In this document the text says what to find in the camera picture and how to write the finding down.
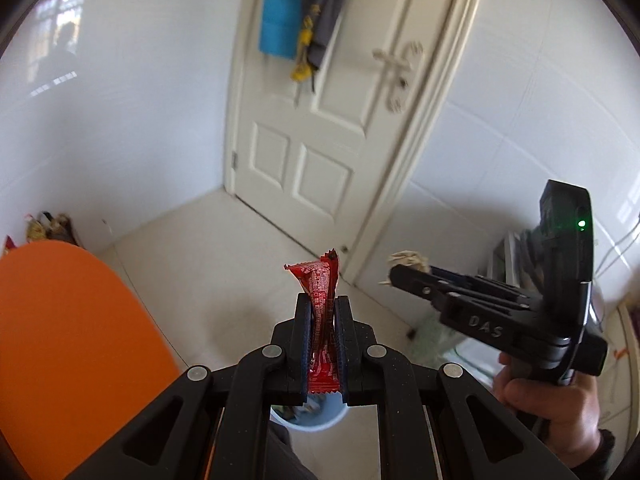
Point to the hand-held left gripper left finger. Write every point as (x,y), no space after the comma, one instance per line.
(302,345)

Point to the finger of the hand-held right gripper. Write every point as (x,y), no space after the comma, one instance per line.
(415,282)
(465,279)

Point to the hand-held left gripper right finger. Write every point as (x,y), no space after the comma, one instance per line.
(341,345)

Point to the beige paper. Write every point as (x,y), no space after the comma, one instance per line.
(407,259)

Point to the red snack wrapper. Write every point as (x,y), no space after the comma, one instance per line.
(322,280)

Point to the light blue plastic bin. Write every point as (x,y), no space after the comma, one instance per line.
(320,422)

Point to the person's right forearm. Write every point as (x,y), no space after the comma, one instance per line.
(585,460)

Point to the person's right hand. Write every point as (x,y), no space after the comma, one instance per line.
(550,405)

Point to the cream panel door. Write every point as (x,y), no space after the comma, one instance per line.
(320,170)

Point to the yellow cooking oil bottle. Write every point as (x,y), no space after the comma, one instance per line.
(37,230)

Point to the blue apron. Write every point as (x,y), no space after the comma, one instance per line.
(280,20)

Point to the red snack bag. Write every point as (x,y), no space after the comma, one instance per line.
(10,243)

